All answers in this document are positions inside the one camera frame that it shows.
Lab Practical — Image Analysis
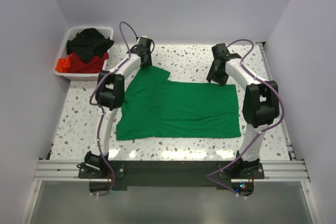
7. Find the green t shirt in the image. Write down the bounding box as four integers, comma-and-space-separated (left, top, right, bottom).
116, 67, 241, 141

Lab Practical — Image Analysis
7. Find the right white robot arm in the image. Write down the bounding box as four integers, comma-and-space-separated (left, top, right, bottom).
206, 43, 282, 178

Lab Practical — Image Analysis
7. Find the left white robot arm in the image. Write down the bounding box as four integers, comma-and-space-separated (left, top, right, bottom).
85, 36, 155, 178

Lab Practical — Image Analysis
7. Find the white laundry basket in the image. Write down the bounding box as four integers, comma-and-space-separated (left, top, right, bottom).
54, 26, 114, 81

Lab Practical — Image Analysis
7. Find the red t shirt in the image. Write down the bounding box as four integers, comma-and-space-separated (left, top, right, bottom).
63, 52, 109, 73

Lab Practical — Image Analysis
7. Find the black t shirt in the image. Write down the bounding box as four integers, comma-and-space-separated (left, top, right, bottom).
66, 28, 114, 63

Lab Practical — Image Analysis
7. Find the orange t shirt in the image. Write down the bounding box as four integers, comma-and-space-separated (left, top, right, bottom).
55, 55, 71, 73

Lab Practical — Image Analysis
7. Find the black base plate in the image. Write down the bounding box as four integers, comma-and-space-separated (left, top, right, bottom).
77, 161, 265, 193

